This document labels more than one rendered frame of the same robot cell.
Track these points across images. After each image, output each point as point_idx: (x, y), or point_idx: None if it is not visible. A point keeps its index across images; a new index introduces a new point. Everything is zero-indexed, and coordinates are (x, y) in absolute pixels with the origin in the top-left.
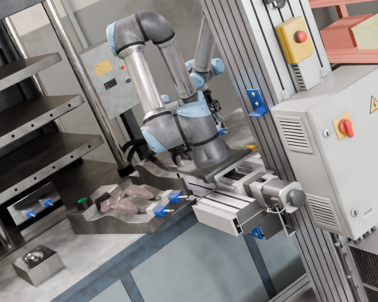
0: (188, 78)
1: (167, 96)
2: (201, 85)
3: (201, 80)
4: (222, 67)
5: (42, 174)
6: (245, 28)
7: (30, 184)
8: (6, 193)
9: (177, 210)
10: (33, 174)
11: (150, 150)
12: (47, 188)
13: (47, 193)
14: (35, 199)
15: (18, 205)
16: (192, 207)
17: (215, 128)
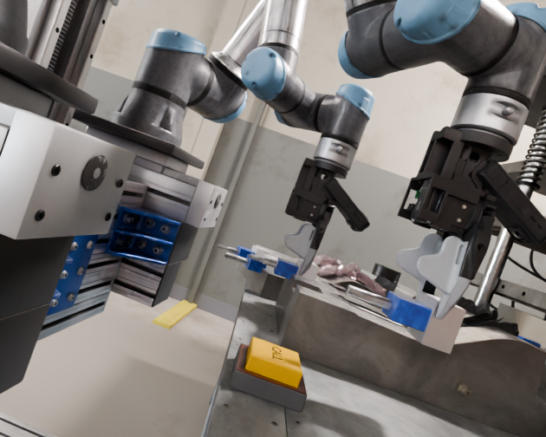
0: (264, 8)
1: (348, 85)
2: (338, 58)
3: (341, 42)
4: (414, 1)
5: None
6: None
7: (538, 303)
8: (514, 288)
9: (249, 285)
10: None
11: (488, 309)
12: (542, 328)
13: (536, 335)
14: (522, 324)
15: (507, 310)
16: (240, 303)
17: (137, 74)
